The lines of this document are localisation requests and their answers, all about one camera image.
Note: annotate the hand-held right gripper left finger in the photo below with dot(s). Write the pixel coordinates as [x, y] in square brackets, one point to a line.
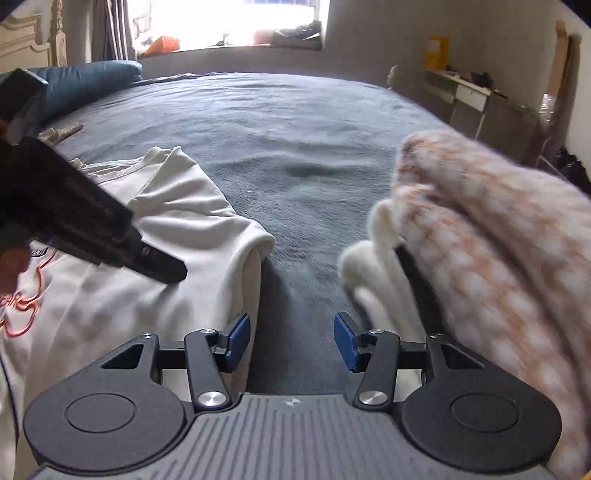
[239, 339]

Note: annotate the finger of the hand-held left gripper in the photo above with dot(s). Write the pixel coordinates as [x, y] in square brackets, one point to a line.
[161, 267]

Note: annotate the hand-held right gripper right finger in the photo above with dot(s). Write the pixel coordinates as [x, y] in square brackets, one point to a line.
[345, 344]

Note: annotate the white sweatshirt with orange print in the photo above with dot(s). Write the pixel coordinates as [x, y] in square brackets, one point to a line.
[184, 221]

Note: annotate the person's left hand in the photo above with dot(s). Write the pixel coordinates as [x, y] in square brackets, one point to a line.
[11, 267]

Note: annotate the beige zip jacket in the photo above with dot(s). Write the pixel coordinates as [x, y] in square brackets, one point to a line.
[60, 134]

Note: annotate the black garment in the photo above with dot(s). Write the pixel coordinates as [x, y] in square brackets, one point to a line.
[415, 286]

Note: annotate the blue duvet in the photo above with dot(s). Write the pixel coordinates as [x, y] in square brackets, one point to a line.
[87, 81]

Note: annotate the cream headboard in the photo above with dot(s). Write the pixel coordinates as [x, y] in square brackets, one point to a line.
[27, 46]

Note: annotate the grey curtain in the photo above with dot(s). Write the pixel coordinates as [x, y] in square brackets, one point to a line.
[111, 27]

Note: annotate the houndstooth fuzzy coat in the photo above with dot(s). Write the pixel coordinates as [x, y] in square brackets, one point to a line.
[485, 230]

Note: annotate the orange bag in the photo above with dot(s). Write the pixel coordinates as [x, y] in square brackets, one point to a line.
[164, 45]

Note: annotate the grey bed blanket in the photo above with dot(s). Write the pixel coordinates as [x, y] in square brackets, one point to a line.
[300, 138]

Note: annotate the pink pot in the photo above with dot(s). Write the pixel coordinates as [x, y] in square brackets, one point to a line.
[262, 37]

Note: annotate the cream bedpost finial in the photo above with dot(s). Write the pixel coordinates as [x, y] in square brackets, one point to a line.
[393, 76]

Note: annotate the white desk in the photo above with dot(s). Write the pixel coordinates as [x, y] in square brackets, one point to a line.
[471, 99]

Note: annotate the black boots pair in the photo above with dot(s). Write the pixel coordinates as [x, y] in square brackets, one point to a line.
[570, 164]

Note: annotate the small black desk object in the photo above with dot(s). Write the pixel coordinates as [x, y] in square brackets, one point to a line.
[482, 77]

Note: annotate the yellow box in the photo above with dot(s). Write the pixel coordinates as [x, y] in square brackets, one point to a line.
[436, 53]

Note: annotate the tall cardboard sheet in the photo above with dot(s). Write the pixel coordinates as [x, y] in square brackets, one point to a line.
[561, 69]

